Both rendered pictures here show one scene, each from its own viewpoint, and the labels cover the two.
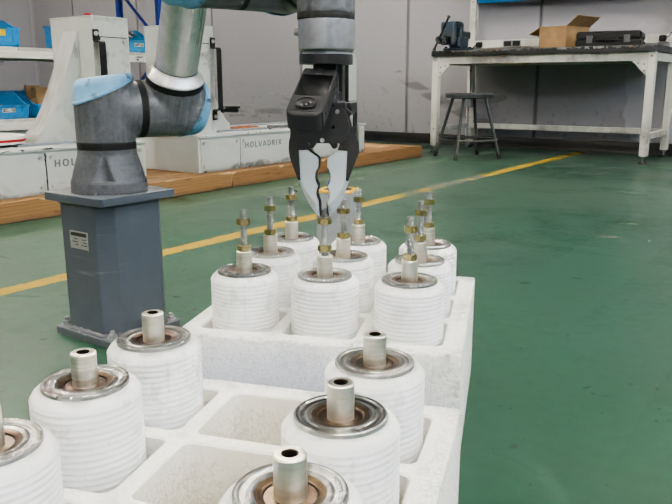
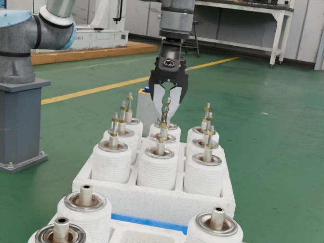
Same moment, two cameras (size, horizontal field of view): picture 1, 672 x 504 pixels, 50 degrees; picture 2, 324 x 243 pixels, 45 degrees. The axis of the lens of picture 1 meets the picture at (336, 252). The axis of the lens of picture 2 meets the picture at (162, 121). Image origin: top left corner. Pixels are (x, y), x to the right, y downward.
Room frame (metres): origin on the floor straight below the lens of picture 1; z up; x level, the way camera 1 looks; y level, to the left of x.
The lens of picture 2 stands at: (0.07, 0.19, 0.60)
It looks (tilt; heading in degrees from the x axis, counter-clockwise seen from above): 16 degrees down; 349
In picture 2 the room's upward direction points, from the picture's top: 7 degrees clockwise
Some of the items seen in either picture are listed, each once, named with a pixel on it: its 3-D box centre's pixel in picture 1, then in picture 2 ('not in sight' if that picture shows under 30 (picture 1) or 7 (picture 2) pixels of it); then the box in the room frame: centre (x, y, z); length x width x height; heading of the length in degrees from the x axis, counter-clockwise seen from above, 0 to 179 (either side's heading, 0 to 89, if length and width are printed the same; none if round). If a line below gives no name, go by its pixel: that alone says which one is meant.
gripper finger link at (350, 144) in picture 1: (340, 147); (177, 85); (0.96, -0.01, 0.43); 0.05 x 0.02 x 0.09; 81
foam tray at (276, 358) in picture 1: (343, 354); (156, 190); (1.08, -0.01, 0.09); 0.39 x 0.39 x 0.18; 77
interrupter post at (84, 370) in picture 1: (84, 369); (61, 230); (0.60, 0.22, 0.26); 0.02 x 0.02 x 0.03
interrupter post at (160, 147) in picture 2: (324, 266); (160, 148); (0.97, 0.02, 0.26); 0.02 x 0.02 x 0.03
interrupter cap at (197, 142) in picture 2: (419, 260); (205, 143); (1.06, -0.13, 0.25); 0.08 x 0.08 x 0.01
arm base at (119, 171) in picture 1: (108, 165); (12, 64); (1.47, 0.46, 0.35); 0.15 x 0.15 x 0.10
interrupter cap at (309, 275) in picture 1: (324, 275); (159, 153); (0.97, 0.02, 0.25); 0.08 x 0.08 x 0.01
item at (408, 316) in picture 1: (407, 344); (201, 192); (0.94, -0.10, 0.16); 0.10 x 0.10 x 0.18
